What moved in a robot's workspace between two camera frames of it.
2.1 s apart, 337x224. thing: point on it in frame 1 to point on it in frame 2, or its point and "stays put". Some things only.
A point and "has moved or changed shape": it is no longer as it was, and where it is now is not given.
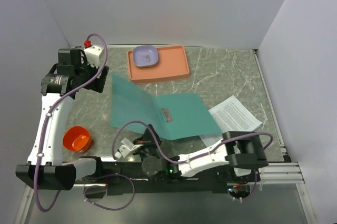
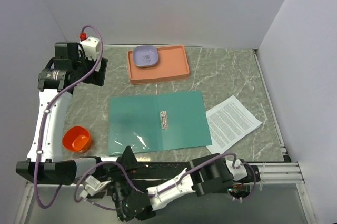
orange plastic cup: [77, 139] stays put
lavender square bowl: [145, 56] stays put
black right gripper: [147, 139] to [128, 155]
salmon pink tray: [172, 64] stays put
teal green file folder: [177, 117] has moved or changed shape
